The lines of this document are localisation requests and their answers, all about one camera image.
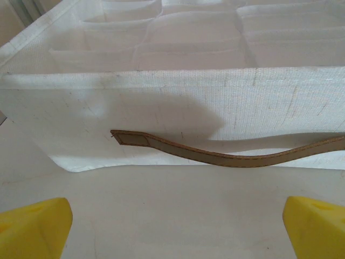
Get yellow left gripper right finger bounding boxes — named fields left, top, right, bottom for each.
left=282, top=196, right=345, bottom=259

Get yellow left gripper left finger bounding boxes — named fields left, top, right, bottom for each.
left=0, top=197, right=73, bottom=259

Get white fabric organizer box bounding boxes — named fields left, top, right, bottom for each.
left=0, top=0, right=345, bottom=174

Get brown leather box handle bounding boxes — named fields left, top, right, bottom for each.
left=110, top=129, right=345, bottom=169

